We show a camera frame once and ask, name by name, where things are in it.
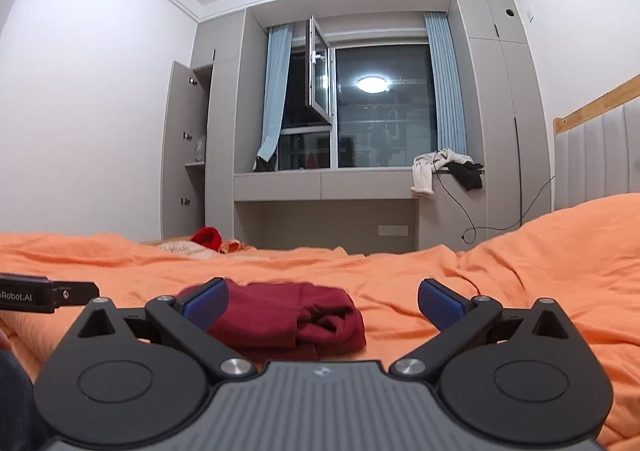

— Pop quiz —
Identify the left light blue curtain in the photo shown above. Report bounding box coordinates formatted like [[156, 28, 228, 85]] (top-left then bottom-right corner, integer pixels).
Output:
[[257, 24, 294, 163]]

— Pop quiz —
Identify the grey padded headboard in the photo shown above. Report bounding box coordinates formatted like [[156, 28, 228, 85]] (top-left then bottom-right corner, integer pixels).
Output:
[[553, 76, 640, 210]]

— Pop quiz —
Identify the orange bed duvet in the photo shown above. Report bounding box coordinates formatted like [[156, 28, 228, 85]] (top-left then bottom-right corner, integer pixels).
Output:
[[1, 193, 639, 450]]

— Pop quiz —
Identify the white wall socket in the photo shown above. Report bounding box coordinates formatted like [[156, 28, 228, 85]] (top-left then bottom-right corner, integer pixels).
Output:
[[378, 225, 409, 237]]

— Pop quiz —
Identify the light blue curtain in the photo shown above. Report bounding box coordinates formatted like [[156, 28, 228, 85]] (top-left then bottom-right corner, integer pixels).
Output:
[[257, 24, 294, 163], [424, 11, 468, 154]]

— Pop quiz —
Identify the bright red garment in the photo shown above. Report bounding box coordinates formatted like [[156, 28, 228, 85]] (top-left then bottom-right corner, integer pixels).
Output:
[[191, 227, 224, 252]]

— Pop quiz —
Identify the white cloth on sill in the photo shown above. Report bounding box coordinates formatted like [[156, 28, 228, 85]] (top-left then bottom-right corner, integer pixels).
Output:
[[411, 149, 473, 198]]

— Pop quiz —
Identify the right light blue curtain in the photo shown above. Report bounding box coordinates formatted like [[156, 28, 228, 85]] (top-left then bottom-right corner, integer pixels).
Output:
[[424, 11, 468, 154]]

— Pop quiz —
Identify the black cloth on sill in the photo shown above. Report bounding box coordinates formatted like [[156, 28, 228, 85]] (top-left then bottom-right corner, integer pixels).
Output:
[[446, 161, 484, 191]]

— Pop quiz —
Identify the open window sash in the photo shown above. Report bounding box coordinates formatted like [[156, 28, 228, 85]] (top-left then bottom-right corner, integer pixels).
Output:
[[305, 17, 332, 125]]

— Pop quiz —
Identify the open grey cabinet door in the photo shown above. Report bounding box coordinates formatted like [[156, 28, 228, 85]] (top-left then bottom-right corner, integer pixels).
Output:
[[160, 62, 210, 239]]

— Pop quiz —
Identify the pink patterned cloth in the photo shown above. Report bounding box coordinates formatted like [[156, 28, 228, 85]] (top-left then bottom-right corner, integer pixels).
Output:
[[156, 239, 250, 260]]

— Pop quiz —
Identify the dark red sweater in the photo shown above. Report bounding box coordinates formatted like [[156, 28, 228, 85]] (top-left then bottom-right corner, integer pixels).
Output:
[[207, 280, 367, 363]]

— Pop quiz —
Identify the grey built-in wardrobe unit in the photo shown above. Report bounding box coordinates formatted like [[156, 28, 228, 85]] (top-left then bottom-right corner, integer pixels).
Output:
[[181, 0, 552, 254]]

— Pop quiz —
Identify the blue jeans leg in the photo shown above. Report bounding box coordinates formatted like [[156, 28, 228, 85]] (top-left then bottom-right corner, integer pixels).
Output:
[[1, 332, 42, 450]]

